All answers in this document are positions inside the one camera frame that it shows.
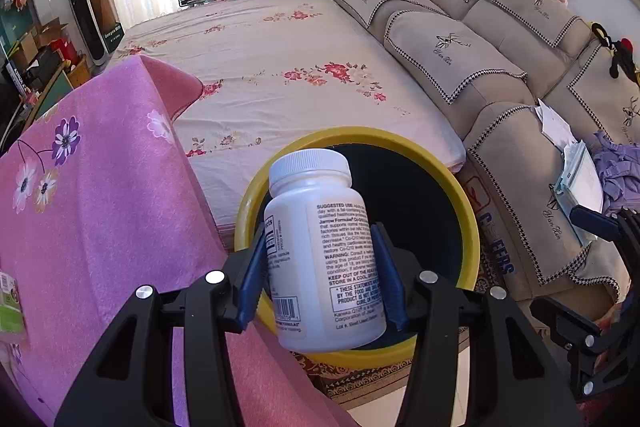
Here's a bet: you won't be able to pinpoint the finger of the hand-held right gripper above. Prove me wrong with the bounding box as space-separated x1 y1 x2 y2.
530 296 640 403
570 205 640 258

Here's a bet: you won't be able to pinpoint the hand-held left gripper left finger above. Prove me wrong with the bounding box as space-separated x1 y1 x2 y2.
54 227 268 427

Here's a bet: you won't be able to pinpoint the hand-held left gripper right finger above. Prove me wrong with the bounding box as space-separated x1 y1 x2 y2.
370 222 583 427

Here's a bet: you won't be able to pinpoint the black bin with yellow rim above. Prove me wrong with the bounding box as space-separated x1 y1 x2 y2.
234 127 481 370

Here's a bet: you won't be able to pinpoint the white pill bottle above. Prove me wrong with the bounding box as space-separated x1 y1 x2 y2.
263 149 387 354

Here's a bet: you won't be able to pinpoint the green white box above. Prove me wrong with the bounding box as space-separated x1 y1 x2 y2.
0 271 25 348

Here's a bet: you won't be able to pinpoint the clear plastic pouch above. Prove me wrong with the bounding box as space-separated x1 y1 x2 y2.
552 141 606 248

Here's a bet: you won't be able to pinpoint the purple cloth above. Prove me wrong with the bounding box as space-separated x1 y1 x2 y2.
582 132 640 212

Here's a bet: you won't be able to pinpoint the white paper sheets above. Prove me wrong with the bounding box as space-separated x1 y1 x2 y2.
534 99 576 152

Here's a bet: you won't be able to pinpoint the pink floral tablecloth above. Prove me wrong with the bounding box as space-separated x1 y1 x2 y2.
0 54 361 427

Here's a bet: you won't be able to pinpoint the black red mouse plush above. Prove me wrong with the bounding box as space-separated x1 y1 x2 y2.
590 22 640 88

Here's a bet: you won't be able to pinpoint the beige sofa with covers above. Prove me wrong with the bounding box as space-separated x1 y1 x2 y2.
320 0 640 308

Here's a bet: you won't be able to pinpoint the teal and yellow TV cabinet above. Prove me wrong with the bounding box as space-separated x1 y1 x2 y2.
0 67 73 152

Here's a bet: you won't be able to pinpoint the dark green box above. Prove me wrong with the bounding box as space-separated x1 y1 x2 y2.
102 19 126 55

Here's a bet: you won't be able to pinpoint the black tower fan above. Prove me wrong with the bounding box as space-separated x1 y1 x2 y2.
65 0 108 66

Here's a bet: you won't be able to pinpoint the open cardboard boxes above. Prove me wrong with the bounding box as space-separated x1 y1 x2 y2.
10 19 68 68

